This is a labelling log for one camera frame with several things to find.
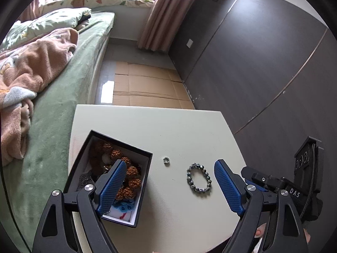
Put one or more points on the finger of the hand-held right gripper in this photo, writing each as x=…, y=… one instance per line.
x=250, y=175

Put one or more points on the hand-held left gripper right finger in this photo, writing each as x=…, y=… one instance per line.
x=227, y=187

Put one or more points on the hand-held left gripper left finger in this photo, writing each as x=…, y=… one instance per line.
x=113, y=187

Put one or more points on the black jewelry box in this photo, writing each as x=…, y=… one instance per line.
x=143, y=184

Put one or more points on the person's right forearm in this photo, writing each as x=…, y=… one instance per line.
x=307, y=236

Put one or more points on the person's right hand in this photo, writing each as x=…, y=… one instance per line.
x=259, y=233

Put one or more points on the bed with green sheet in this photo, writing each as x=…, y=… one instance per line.
x=52, y=142

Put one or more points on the white padded low table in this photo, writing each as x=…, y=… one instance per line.
x=171, y=131

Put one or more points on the flattened cardboard sheets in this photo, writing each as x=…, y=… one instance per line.
x=147, y=84

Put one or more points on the dark grey wardrobe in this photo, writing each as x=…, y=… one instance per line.
x=263, y=58

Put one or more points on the pink fleece blanket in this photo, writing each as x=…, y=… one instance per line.
x=34, y=58

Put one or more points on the floral pillow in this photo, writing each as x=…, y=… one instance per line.
x=52, y=21

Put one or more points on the pink curtain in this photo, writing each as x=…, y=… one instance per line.
x=168, y=13
x=30, y=11

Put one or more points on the floral window seat cushion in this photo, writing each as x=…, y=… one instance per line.
x=105, y=4

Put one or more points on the white wall socket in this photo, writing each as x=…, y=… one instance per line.
x=189, y=43

